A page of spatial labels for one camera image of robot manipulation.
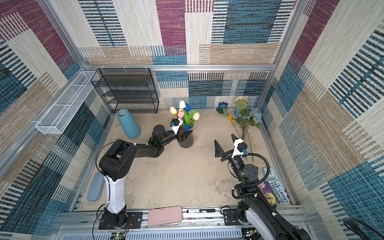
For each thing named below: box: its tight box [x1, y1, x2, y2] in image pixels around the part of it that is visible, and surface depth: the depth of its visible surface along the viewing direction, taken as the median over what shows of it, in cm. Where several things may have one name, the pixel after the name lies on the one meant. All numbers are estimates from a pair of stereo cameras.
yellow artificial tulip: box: [169, 106, 178, 115], surface depth 80 cm
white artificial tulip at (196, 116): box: [193, 112, 200, 121], surface depth 79 cm
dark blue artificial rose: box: [216, 102, 228, 114], surface depth 121 cm
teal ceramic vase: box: [117, 108, 141, 139], surface depth 95 cm
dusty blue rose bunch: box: [232, 106, 263, 140], surface depth 107 cm
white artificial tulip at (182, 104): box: [179, 100, 186, 109], surface depth 79 cm
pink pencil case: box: [148, 205, 183, 227], surface depth 76 cm
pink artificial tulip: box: [177, 110, 185, 119], surface depth 78 cm
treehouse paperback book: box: [257, 180, 290, 205], surface depth 81 cm
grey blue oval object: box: [87, 171, 106, 202], surface depth 83 cm
